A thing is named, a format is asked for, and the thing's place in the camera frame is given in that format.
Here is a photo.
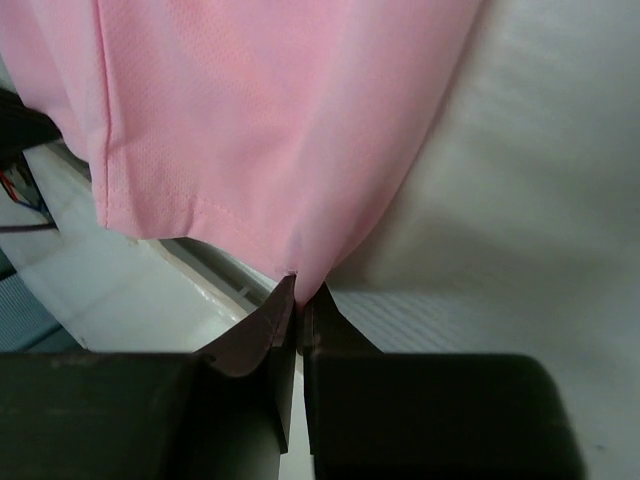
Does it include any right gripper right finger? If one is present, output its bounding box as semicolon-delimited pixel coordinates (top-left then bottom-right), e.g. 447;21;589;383
299;287;586;479

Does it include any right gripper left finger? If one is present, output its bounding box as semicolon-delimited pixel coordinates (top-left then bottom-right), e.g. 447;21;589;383
1;277;296;479

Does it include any pink t shirt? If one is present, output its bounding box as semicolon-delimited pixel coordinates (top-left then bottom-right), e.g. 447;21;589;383
1;1;481;303

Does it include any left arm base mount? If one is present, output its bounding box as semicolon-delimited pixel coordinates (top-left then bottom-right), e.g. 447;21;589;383
1;88;62;234

